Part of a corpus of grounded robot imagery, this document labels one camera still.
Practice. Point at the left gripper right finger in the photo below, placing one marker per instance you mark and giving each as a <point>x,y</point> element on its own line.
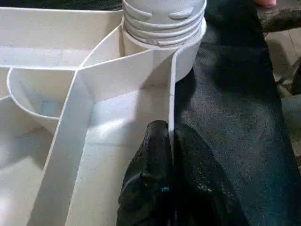
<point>204,188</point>

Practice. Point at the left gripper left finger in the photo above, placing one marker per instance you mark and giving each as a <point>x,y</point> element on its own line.
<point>148,183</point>

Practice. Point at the white plastic table top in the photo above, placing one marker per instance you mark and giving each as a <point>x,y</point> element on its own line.
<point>58,106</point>

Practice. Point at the white plastic table leg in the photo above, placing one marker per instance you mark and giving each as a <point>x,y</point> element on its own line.
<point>164,14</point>

